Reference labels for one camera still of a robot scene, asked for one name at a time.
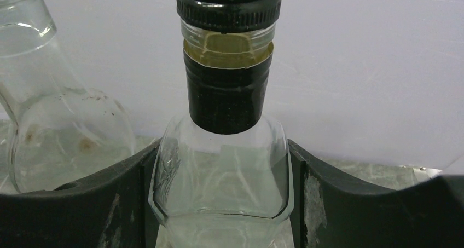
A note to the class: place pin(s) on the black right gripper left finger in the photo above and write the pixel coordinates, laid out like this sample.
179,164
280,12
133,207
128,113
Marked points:
106,209

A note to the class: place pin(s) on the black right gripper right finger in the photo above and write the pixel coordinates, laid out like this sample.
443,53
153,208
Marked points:
335,209

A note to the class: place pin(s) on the clear round glass bottle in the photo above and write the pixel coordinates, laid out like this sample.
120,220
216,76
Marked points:
61,130

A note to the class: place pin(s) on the clear square whisky bottle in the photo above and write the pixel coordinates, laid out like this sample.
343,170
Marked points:
222,175

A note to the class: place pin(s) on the aluminium rail frame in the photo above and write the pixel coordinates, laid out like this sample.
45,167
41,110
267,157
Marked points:
423,173

